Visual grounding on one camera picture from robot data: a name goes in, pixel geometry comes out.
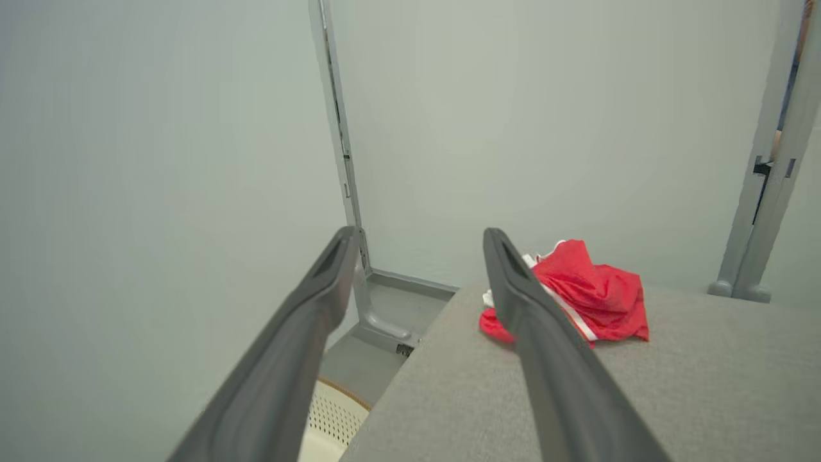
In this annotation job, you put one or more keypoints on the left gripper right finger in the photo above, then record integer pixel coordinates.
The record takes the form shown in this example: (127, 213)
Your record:
(564, 385)

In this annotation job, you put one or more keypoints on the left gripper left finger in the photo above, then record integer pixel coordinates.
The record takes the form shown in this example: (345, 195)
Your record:
(276, 372)

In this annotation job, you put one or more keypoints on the red jersey black number print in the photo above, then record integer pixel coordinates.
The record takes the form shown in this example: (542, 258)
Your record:
(596, 295)

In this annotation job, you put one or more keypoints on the cream perforated laundry basket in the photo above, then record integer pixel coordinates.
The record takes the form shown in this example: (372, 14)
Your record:
(333, 417)

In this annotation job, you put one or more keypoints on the grey post with bracket foot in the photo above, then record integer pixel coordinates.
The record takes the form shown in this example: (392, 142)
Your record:
(385, 332)

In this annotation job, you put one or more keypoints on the grey partition base rail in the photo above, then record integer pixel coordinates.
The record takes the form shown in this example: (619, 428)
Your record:
(410, 282)

